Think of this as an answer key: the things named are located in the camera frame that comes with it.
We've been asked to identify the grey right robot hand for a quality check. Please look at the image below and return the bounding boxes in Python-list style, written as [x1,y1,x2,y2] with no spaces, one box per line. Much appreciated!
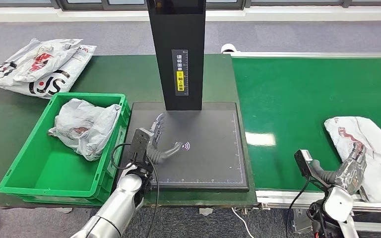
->
[310,142,368,196]

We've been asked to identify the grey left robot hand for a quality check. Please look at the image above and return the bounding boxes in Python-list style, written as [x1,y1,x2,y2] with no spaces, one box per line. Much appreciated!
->
[146,113,185,165]

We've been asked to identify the green conveyor belt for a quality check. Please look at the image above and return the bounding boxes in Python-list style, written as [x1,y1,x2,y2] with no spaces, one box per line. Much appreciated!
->
[231,57,381,193]

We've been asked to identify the black inbound scanner machine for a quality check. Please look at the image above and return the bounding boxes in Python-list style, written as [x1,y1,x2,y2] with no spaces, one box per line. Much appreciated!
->
[120,0,250,192]

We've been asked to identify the white conveyor end roller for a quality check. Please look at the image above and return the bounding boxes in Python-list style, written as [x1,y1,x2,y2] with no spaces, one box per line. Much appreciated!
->
[220,43,238,54]

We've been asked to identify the white parcel bag black letters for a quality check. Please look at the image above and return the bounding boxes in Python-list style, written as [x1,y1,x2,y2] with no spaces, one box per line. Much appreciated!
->
[0,44,97,100]

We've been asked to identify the white parcel bag red print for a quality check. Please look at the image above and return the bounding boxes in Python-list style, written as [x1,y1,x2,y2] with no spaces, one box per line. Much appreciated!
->
[0,38,83,83]

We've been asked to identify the black yellow label sticker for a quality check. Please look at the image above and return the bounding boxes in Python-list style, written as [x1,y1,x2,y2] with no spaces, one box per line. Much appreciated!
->
[172,49,189,97]

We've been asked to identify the green plastic crate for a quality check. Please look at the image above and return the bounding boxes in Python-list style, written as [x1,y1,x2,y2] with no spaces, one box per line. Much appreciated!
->
[0,92,131,207]

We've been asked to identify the black left wrist camera plate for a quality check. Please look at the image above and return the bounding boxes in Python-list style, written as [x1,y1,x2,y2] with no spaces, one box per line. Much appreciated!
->
[127,128,154,165]

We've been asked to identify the black wrist camera plate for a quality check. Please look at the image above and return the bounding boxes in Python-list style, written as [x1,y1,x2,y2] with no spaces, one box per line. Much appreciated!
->
[294,149,329,193]
[127,128,154,165]

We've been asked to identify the black right wrist camera plate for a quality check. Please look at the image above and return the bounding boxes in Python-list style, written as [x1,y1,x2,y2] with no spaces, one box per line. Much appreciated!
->
[294,149,329,193]

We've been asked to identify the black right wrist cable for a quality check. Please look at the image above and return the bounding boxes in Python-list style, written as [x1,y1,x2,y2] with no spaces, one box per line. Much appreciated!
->
[286,178,311,238]

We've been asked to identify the white floor cable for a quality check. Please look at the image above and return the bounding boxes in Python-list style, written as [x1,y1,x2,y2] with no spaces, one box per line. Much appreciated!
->
[231,207,254,238]

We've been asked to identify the aluminium conveyor frame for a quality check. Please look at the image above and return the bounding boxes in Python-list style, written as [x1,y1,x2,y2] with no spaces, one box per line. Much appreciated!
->
[230,51,381,234]

